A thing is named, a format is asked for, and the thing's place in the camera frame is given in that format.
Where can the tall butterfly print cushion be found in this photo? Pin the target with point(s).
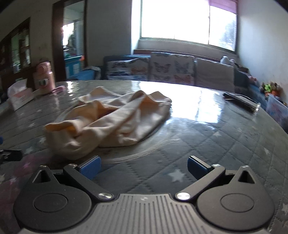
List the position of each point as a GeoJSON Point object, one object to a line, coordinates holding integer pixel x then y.
{"type": "Point", "coordinates": [171, 69]}

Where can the pink window blind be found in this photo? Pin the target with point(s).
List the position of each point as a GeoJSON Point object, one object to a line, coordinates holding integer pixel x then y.
{"type": "Point", "coordinates": [222, 5]}

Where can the pink cartoon water bottle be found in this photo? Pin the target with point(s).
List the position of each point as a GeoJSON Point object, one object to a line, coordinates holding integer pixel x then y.
{"type": "Point", "coordinates": [45, 76]}

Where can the plain white cushion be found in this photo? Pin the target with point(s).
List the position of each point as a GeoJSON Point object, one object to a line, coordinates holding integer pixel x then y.
{"type": "Point", "coordinates": [213, 74]}

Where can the large window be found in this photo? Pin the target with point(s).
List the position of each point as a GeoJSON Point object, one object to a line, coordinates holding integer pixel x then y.
{"type": "Point", "coordinates": [180, 20]}

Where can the striped blanket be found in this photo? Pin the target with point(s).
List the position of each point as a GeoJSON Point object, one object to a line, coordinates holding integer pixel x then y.
{"type": "Point", "coordinates": [94, 72]}

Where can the small potted plant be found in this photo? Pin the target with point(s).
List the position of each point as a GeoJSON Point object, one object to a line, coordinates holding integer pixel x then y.
{"type": "Point", "coordinates": [270, 88]}

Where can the cream cotton garment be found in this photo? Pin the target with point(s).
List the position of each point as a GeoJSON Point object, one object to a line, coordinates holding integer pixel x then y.
{"type": "Point", "coordinates": [112, 119]}

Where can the blue sofa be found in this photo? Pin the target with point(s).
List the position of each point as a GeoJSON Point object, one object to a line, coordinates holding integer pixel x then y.
{"type": "Point", "coordinates": [119, 58]}

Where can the white plush toy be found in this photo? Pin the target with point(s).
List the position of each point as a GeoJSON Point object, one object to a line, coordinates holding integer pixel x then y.
{"type": "Point", "coordinates": [226, 60]}

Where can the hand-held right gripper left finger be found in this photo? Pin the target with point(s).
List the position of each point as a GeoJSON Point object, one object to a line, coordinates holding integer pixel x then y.
{"type": "Point", "coordinates": [90, 167]}

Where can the black remote control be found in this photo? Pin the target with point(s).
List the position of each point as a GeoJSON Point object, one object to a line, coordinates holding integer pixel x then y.
{"type": "Point", "coordinates": [240, 100]}

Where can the blue cabinet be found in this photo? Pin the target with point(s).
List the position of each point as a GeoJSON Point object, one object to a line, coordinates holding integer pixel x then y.
{"type": "Point", "coordinates": [73, 66]}

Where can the wide butterfly print cushion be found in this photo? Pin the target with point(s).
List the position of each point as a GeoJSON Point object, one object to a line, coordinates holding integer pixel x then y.
{"type": "Point", "coordinates": [128, 69]}

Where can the clear plastic storage box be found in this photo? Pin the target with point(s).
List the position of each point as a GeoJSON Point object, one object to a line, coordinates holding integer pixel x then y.
{"type": "Point", "coordinates": [276, 110]}

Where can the dark wooden display cabinet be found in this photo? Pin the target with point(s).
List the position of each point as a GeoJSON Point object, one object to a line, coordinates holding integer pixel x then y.
{"type": "Point", "coordinates": [20, 45]}

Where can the dark wooden door frame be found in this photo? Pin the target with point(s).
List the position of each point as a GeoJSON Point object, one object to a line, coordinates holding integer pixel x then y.
{"type": "Point", "coordinates": [57, 45]}

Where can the white pink tissue box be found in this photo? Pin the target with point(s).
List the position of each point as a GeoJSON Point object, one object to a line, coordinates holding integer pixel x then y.
{"type": "Point", "coordinates": [20, 99]}

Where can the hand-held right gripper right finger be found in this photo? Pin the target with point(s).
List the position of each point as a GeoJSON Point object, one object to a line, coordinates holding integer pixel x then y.
{"type": "Point", "coordinates": [198, 167]}

